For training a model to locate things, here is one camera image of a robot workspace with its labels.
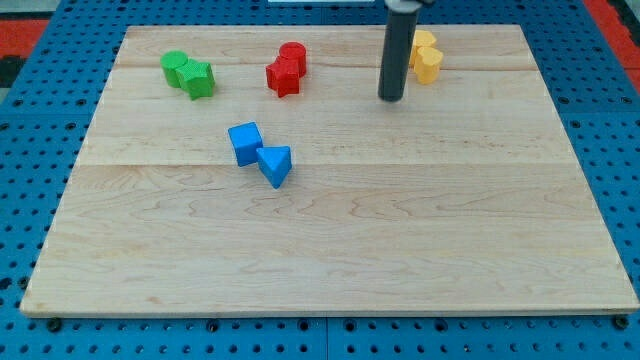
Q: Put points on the blue triangle block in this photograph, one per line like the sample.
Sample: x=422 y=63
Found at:
x=275 y=163

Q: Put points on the red cylinder block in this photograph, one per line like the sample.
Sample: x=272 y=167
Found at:
x=295 y=51

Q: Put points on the grey rod mount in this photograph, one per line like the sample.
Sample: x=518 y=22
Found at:
x=407 y=5

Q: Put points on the green cylinder block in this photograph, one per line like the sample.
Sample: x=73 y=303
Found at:
x=170 y=61

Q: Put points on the yellow heart block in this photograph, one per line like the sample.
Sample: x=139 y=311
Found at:
x=427 y=64

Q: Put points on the green star block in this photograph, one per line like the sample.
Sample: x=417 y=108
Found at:
x=196 y=79

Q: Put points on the light wooden board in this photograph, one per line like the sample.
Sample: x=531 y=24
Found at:
x=465 y=198

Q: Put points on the red star block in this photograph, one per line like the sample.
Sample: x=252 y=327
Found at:
x=283 y=76

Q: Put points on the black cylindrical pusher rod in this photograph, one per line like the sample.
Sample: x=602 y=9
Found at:
x=397 y=47

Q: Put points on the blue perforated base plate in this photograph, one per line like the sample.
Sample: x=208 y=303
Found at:
x=48 y=109

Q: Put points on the blue cube block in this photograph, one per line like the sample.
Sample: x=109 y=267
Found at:
x=245 y=140

